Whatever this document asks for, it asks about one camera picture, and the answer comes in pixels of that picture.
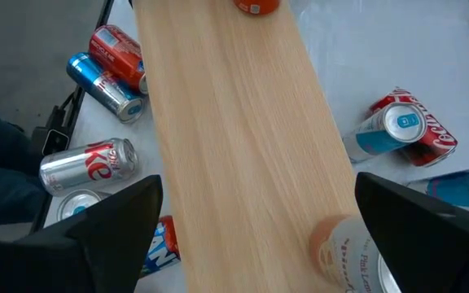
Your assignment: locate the blue silver Red Bull can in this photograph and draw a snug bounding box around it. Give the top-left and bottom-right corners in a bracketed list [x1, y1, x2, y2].
[66, 51, 146, 125]

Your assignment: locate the black table-level camera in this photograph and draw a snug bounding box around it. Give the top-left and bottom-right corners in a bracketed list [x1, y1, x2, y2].
[30, 104, 72, 158]

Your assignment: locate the Spindrift pink lemonade can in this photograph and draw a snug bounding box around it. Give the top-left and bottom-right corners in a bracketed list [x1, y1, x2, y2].
[308, 214, 402, 293]

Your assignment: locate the red can pale label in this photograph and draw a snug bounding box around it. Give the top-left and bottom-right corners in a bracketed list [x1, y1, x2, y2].
[88, 24, 149, 95]

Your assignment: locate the silver Diet Coke can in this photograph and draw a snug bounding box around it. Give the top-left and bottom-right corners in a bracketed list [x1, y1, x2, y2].
[38, 137, 140, 198]

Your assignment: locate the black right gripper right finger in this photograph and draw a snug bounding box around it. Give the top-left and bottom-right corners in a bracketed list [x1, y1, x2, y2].
[354, 171, 469, 293]

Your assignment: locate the light blue Red Bull can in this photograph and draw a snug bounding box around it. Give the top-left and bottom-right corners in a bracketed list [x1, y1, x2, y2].
[405, 165, 469, 221]
[342, 101, 427, 164]

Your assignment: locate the orange Fanta can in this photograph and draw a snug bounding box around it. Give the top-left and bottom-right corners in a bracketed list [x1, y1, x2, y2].
[138, 214, 182, 280]

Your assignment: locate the light wooden shelf board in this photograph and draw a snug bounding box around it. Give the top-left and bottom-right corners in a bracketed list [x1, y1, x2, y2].
[131, 0, 366, 293]

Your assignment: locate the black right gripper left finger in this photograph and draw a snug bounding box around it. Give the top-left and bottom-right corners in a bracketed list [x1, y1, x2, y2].
[0, 173, 164, 293]

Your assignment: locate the dented red Coca-Cola can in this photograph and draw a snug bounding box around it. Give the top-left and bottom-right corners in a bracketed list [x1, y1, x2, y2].
[367, 86, 459, 168]

